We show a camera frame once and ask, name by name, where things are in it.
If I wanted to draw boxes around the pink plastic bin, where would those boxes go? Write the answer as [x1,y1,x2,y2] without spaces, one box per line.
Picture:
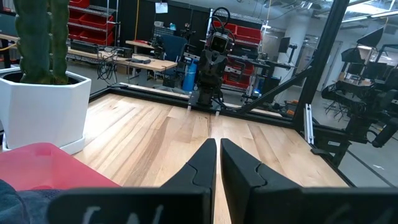
[0,142,121,191]

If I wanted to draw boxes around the black box device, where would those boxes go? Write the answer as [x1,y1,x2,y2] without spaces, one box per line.
[70,40,100,54]

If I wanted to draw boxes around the small black monitor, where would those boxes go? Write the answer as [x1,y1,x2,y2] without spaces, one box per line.
[277,36,298,63]

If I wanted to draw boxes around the shelf rack with red bins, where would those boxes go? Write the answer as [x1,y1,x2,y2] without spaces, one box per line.
[67,0,115,47]

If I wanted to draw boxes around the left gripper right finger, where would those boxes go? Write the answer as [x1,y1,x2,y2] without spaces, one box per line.
[220,138,398,224]

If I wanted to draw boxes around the white plant pot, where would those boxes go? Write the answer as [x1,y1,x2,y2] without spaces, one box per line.
[0,67,93,156]

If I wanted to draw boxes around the wooden workbench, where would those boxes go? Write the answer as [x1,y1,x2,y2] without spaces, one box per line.
[67,46,178,73]

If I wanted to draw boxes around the white paper sheet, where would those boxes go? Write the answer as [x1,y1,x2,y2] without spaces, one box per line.
[154,2,169,14]

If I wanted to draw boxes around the tangled black cables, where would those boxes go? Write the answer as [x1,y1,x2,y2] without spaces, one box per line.
[96,51,119,85]

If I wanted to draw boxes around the black aluminium rig frame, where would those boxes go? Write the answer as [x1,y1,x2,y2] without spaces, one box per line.
[88,0,357,187]

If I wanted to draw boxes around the blue office chair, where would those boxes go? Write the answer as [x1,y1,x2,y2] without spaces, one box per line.
[158,34,189,63]

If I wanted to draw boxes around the silver metal bracket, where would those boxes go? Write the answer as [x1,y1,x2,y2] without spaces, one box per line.
[304,103,315,146]

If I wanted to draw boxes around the blue denim hat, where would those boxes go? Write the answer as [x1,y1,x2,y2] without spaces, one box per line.
[0,179,63,224]

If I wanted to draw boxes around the green cactus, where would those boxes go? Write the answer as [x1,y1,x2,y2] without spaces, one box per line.
[12,0,71,85]

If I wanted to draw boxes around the black neighbouring robot station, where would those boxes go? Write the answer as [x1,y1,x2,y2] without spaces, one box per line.
[322,27,398,149]

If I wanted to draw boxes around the blue bottle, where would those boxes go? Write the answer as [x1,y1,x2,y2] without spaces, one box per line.
[182,58,199,93]

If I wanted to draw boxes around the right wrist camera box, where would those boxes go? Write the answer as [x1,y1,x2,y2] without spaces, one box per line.
[210,29,234,54]

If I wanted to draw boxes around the red storage bin wall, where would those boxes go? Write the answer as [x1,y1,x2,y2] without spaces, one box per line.
[213,20,264,91]

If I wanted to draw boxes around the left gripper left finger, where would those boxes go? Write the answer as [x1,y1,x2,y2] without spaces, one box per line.
[46,138,218,224]

